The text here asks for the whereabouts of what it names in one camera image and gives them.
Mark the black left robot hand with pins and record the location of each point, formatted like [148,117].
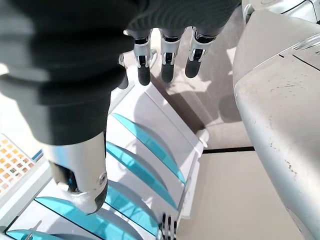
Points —
[168,232]

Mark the cart lock with keys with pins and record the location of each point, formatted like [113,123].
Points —
[31,235]

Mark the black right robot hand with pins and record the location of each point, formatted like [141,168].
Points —
[62,62]

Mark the white medical cart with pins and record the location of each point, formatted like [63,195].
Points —
[160,117]

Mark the white mesh side basket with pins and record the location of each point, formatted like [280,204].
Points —
[12,162]

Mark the silver right robot leg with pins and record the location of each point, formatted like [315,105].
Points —
[280,112]

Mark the white bin blue lid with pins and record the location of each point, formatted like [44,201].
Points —
[38,154]

